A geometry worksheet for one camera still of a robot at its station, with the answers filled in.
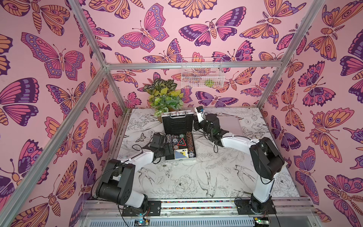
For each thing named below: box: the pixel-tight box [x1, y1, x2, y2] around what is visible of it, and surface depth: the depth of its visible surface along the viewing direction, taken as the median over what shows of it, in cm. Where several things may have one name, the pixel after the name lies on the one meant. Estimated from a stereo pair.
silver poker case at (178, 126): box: [161, 110, 197, 162], surface depth 94 cm
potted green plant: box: [142, 78, 184, 123], surface depth 99 cm
